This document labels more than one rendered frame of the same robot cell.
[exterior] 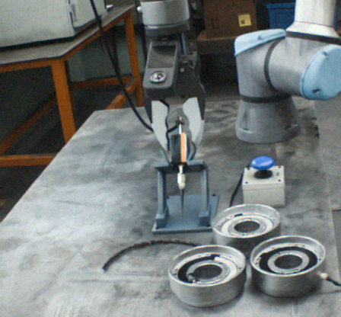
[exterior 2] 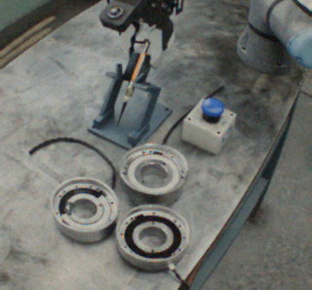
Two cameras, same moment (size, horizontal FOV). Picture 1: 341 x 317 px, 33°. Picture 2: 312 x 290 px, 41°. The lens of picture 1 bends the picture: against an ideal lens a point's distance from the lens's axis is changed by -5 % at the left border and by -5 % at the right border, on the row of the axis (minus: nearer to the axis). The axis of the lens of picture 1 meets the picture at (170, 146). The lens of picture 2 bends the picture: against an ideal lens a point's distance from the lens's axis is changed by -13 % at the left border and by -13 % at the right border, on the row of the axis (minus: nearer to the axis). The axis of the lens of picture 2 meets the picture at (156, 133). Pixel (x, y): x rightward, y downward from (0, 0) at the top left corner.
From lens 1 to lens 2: 0.41 m
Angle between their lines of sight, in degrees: 26
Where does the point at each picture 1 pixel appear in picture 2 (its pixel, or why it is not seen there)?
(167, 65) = (131, 2)
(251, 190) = (190, 128)
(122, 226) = (72, 109)
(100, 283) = (19, 167)
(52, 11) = not seen: outside the picture
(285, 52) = (286, 11)
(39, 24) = not seen: outside the picture
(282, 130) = (270, 65)
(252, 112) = (251, 38)
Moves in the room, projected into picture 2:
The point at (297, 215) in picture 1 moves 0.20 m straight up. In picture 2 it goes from (218, 174) to (240, 78)
